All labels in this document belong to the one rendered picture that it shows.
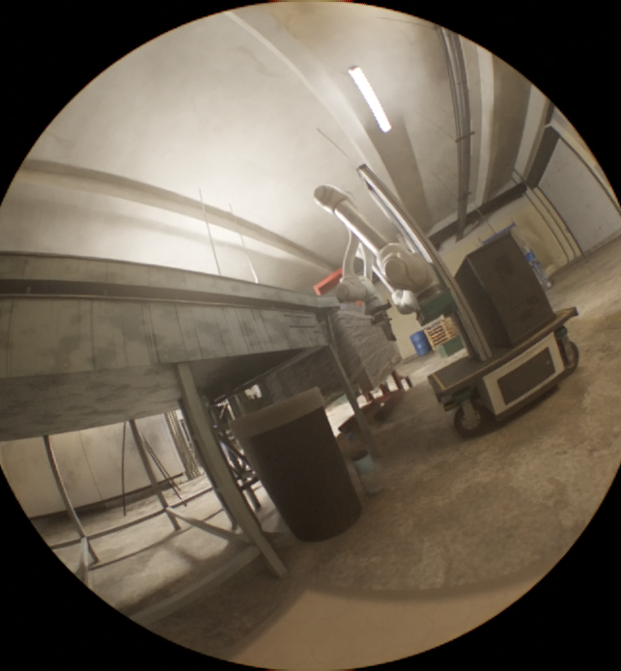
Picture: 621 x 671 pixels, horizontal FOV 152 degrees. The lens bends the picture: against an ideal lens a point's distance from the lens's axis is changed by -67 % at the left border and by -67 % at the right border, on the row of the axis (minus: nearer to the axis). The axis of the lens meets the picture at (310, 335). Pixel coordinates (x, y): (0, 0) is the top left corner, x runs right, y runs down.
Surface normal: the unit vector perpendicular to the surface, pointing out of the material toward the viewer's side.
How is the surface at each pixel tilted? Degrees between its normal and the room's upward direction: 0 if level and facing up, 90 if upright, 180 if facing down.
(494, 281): 90
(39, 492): 90
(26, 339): 90
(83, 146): 180
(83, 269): 90
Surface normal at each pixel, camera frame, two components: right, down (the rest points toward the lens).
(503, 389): -0.42, -0.04
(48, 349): 0.75, -0.45
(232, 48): 0.40, 0.89
